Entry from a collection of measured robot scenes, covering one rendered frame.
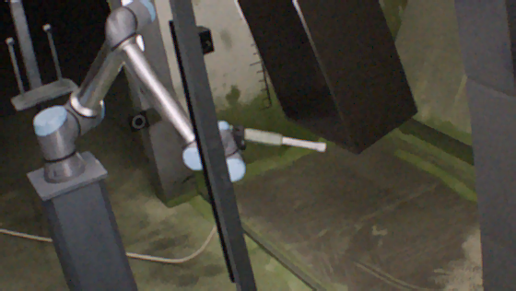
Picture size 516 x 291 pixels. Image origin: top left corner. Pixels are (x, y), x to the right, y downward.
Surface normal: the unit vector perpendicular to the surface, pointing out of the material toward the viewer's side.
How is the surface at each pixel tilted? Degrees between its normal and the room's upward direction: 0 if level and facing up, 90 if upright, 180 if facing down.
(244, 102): 90
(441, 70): 57
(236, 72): 90
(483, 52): 90
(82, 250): 90
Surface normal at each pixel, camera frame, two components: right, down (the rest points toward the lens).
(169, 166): 0.43, 0.28
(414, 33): -0.84, -0.22
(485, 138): -0.88, 0.33
